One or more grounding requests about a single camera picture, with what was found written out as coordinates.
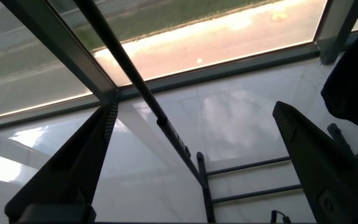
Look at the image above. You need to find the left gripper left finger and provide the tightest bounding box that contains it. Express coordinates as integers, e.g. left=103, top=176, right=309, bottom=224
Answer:
left=4, top=102, right=119, bottom=223

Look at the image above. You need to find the window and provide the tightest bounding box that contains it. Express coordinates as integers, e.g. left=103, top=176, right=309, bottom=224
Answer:
left=0, top=0, right=358, bottom=133

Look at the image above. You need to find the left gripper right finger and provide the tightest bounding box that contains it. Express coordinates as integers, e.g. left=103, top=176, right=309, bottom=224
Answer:
left=272, top=101, right=358, bottom=224

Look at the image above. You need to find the black clothes rack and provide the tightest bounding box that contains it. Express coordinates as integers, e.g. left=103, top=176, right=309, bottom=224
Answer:
left=73, top=0, right=358, bottom=223

